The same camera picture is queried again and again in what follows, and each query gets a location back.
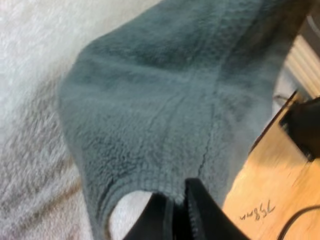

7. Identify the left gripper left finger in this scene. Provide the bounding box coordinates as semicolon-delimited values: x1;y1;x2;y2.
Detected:
121;191;176;240

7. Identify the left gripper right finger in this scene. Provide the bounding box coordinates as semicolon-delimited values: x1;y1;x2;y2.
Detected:
183;177;241;240

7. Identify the dark grey-green towel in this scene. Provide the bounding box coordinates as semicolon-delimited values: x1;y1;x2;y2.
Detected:
57;0;313;240

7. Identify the thin black cable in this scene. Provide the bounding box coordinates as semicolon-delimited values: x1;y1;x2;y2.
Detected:
276;204;320;240

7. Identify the black arm mount base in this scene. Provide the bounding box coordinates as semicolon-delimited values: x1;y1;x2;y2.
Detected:
278;95;320;164

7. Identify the ribbed aluminium rail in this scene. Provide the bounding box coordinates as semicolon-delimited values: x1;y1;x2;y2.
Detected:
284;34;320;99

